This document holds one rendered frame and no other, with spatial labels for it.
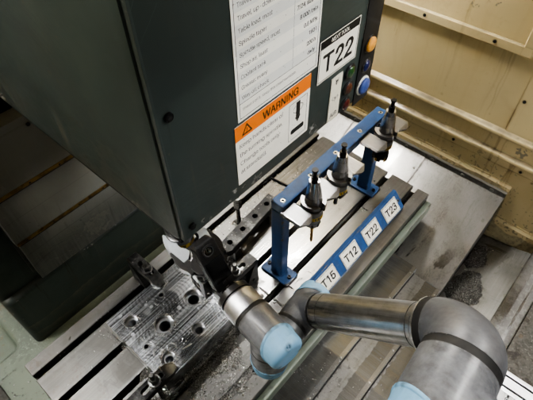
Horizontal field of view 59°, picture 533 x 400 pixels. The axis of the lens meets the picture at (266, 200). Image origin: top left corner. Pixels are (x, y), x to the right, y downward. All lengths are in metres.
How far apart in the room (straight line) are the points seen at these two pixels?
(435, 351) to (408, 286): 0.95
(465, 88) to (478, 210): 0.43
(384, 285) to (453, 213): 0.38
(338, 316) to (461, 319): 0.26
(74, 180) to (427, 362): 1.01
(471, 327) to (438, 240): 1.03
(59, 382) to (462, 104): 1.43
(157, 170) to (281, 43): 0.21
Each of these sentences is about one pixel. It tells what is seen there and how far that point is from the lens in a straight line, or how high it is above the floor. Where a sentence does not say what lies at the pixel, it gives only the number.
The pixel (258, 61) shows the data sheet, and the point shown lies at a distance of 0.57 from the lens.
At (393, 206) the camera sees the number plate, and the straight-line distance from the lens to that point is 1.53.
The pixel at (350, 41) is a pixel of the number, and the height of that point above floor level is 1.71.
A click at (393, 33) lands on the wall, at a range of 1.68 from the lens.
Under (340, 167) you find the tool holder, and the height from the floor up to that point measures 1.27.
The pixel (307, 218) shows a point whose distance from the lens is 1.11.
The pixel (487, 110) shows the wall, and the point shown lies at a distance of 1.65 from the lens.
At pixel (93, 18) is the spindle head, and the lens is 0.47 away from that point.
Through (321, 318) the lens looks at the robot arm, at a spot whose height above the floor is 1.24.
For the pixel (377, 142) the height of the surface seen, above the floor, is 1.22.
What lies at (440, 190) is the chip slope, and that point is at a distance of 1.79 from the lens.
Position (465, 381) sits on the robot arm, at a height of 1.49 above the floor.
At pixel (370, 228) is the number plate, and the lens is 1.45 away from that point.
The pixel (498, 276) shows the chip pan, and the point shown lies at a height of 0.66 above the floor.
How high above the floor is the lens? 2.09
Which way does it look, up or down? 50 degrees down
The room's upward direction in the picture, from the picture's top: 1 degrees counter-clockwise
